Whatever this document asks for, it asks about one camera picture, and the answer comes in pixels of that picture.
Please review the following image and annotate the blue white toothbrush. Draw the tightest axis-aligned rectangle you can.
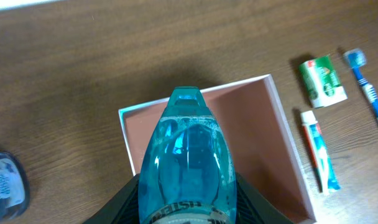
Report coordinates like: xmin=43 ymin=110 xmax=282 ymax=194
xmin=343 ymin=48 xmax=378 ymax=122

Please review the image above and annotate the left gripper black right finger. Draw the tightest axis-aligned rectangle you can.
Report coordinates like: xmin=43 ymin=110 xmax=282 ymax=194
xmin=236 ymin=173 xmax=293 ymax=224

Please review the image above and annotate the purple foam pump bottle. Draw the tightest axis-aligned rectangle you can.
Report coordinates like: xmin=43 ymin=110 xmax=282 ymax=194
xmin=0 ymin=152 xmax=30 ymax=222

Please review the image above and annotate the white pink-lined open box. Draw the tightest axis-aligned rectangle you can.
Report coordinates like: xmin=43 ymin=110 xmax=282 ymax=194
xmin=119 ymin=75 xmax=316 ymax=223

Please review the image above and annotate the white green toothpaste tube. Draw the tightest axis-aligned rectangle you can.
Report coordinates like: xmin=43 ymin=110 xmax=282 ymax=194
xmin=300 ymin=110 xmax=341 ymax=195

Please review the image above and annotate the green soap box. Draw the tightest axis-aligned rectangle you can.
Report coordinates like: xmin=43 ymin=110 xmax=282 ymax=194
xmin=299 ymin=55 xmax=348 ymax=108

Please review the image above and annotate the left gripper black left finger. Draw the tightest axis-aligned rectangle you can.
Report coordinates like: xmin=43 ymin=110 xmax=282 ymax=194
xmin=83 ymin=174 xmax=140 ymax=224

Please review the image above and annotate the teal mouthwash bottle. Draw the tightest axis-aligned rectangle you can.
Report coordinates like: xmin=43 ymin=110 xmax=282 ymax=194
xmin=138 ymin=86 xmax=237 ymax=223

